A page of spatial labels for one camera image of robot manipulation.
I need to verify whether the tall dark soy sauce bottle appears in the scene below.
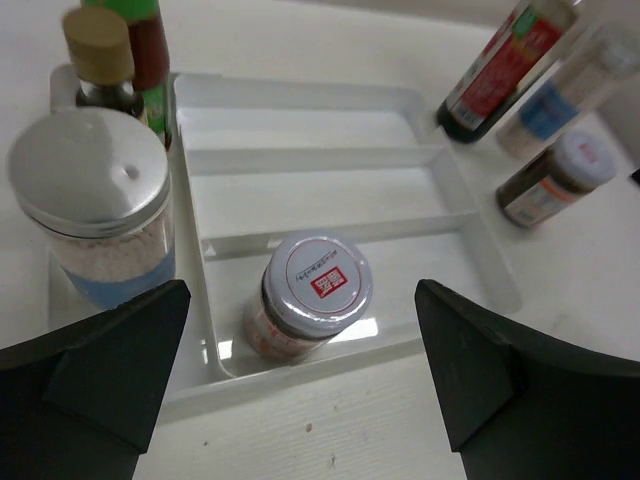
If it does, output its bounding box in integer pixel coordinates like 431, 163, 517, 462
436, 1, 580, 144

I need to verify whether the small dark bottle gold cap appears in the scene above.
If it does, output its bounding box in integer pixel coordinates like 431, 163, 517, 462
62, 6, 148, 124

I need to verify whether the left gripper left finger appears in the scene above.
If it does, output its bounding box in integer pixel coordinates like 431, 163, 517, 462
1, 280, 191, 479

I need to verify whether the red sauce bottle yellow cap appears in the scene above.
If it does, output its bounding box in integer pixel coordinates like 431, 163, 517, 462
80, 0, 172, 150

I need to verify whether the white powder shaker silver lid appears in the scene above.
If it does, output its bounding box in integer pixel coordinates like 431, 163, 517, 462
7, 107, 176, 309

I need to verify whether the white divided organizer tray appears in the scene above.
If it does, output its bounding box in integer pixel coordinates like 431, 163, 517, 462
160, 73, 522, 422

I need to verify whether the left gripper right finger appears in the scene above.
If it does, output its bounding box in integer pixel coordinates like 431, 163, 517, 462
414, 280, 639, 479

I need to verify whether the white powder shaker blue label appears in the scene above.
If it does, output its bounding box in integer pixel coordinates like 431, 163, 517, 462
496, 23, 639, 161

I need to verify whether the brown spice jar white lid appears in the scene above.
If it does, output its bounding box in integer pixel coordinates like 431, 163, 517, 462
495, 130, 616, 229

